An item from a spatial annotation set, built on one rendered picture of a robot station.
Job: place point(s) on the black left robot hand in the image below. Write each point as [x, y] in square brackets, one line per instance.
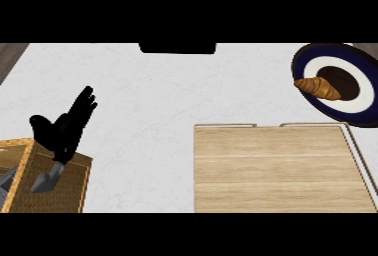
[66, 128]

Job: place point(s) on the blue and white plate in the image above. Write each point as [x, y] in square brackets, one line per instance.
[339, 61]

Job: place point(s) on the woven wicker basket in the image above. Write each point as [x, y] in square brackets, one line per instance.
[45, 186]

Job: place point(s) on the black appliance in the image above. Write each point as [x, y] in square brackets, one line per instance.
[177, 48]

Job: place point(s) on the pale wooden tray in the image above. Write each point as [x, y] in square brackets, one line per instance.
[280, 168]

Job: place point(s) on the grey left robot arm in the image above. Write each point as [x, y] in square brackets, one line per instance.
[45, 180]

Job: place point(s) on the golden brown croissant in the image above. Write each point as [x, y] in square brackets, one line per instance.
[319, 88]

